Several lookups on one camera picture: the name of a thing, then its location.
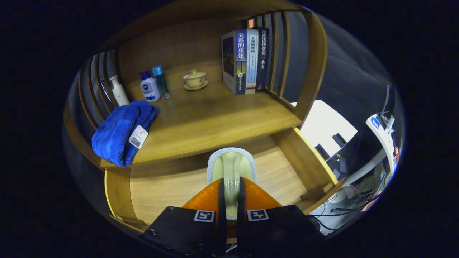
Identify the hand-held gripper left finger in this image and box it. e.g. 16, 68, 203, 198
142, 178, 227, 258

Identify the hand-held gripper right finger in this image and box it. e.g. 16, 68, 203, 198
237, 177, 325, 258

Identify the wooden drawer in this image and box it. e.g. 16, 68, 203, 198
104, 127, 346, 233

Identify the pale green scrub brush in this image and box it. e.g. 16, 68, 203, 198
207, 147, 257, 220

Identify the wooden countertop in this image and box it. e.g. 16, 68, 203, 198
100, 81, 302, 169

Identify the white side cabinet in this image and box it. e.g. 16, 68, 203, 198
291, 100, 358, 162

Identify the wooden cabinet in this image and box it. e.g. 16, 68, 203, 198
64, 0, 328, 171

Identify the blue folded towel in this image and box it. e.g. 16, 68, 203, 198
91, 100, 159, 168

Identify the beige lidded teacup with saucer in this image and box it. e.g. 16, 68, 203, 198
183, 69, 209, 91

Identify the white bottle with blue cap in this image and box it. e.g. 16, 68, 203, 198
139, 71, 161, 102

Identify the teal bottle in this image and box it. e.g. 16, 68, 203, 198
151, 65, 171, 99

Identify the white side shelf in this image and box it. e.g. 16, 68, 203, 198
344, 114, 397, 187

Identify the white pump bottle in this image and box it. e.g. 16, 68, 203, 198
109, 75, 130, 107

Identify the dark blue book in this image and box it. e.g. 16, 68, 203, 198
221, 29, 248, 95

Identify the light grey book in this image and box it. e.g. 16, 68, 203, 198
245, 28, 259, 94

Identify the black book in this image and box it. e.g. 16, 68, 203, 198
255, 26, 270, 93

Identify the tangle of cables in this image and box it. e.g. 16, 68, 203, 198
310, 185, 382, 235

